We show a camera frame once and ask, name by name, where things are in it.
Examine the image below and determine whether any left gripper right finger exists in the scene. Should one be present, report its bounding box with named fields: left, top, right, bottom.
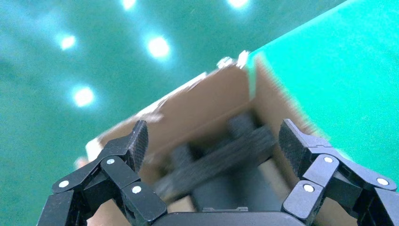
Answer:
left=278, top=118, right=399, bottom=226

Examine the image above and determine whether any green table cloth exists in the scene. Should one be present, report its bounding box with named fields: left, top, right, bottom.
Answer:
left=246, top=0, right=399, bottom=188

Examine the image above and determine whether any black foam padding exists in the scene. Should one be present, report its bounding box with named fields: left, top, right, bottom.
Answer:
left=154, top=112, right=278, bottom=203

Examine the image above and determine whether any large open cardboard carton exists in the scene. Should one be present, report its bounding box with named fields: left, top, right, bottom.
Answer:
left=73, top=57, right=353, bottom=226

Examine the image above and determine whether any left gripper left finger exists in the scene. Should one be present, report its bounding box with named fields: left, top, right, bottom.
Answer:
left=37, top=120, right=168, bottom=226

